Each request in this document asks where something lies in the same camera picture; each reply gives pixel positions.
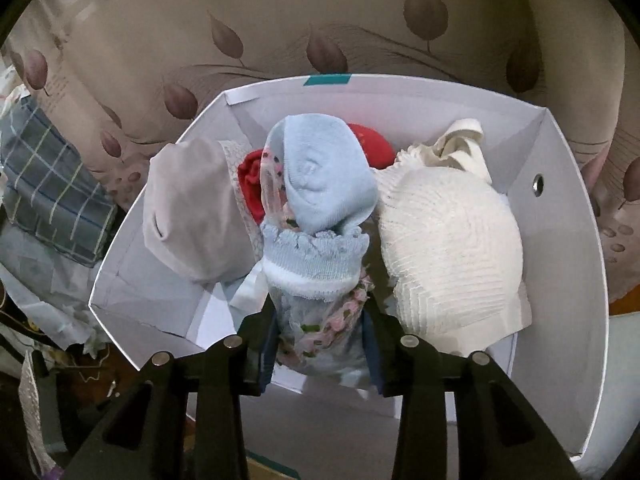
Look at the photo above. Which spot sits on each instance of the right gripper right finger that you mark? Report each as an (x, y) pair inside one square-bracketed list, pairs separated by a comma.
[(381, 334)]

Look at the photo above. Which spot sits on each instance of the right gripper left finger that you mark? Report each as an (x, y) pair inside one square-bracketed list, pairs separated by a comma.
[(261, 336)]

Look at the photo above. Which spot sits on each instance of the floral sheer underwear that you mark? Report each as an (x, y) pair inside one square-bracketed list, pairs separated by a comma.
[(320, 324)]

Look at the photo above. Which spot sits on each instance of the white lace bra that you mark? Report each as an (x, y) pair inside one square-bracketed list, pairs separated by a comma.
[(451, 244)]

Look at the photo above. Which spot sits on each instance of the grey beige bra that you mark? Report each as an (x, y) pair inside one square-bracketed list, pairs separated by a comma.
[(195, 220)]

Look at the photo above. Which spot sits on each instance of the red underwear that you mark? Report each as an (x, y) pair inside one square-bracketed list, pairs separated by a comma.
[(379, 154)]

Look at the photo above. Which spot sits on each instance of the white crumpled plastic bag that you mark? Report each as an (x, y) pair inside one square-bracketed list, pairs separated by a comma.
[(52, 290)]

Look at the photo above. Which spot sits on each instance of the plaid grey cloth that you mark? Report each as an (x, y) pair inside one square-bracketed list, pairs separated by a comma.
[(50, 194)]

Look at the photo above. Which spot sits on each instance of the leaf patterned beige curtain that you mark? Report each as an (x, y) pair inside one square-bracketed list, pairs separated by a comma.
[(122, 78)]

